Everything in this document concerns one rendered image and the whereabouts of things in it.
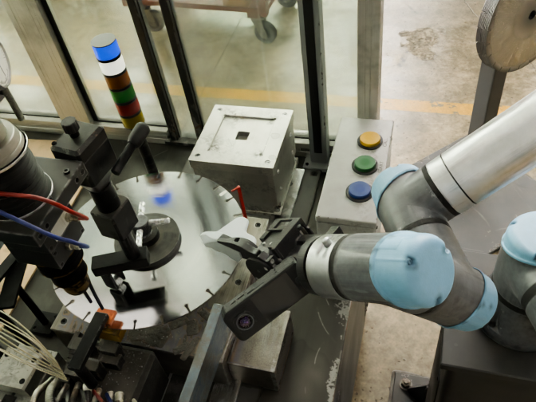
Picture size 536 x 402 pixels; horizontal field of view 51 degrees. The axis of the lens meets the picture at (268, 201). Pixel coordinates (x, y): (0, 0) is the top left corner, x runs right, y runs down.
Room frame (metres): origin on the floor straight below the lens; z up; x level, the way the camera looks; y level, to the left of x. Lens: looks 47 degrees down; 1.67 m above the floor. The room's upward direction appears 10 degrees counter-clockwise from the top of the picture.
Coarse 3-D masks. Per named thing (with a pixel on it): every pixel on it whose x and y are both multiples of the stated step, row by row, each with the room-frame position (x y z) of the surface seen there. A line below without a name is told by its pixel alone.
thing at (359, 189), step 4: (352, 184) 0.70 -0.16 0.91; (356, 184) 0.70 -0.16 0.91; (360, 184) 0.70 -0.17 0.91; (364, 184) 0.70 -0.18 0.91; (352, 188) 0.69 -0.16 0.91; (356, 188) 0.69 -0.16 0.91; (360, 188) 0.69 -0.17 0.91; (364, 188) 0.69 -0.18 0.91; (368, 188) 0.69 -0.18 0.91; (352, 192) 0.68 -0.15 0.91; (356, 192) 0.68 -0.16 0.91; (360, 192) 0.68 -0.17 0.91; (364, 192) 0.68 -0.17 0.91; (368, 192) 0.68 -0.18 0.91; (352, 196) 0.68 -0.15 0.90; (356, 196) 0.67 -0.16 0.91; (360, 196) 0.67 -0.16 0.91; (364, 196) 0.67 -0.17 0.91
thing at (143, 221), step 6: (144, 204) 0.66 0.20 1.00; (144, 210) 0.65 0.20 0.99; (138, 216) 0.63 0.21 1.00; (144, 216) 0.62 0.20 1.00; (138, 222) 0.61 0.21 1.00; (144, 222) 0.61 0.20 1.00; (150, 222) 0.61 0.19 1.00; (156, 222) 0.61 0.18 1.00; (162, 222) 0.61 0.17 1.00; (168, 222) 0.61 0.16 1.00; (138, 228) 0.60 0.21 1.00; (144, 228) 0.61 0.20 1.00; (150, 228) 0.61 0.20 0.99; (138, 234) 0.59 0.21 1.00; (144, 234) 0.60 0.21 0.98; (138, 240) 0.58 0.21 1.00; (138, 246) 0.57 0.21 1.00
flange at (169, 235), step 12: (156, 216) 0.66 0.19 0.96; (168, 216) 0.66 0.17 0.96; (156, 228) 0.62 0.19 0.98; (168, 228) 0.63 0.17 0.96; (144, 240) 0.60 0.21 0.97; (156, 240) 0.60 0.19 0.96; (168, 240) 0.60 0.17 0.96; (156, 252) 0.58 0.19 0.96; (168, 252) 0.58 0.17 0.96; (156, 264) 0.56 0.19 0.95
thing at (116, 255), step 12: (132, 240) 0.54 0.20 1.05; (120, 252) 0.55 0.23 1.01; (132, 252) 0.53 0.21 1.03; (144, 252) 0.54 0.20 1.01; (96, 264) 0.53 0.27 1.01; (108, 264) 0.53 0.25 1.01; (120, 264) 0.53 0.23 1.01; (132, 264) 0.53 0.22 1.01; (144, 264) 0.53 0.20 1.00; (96, 276) 0.53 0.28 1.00; (108, 276) 0.52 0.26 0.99; (120, 276) 0.54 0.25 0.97
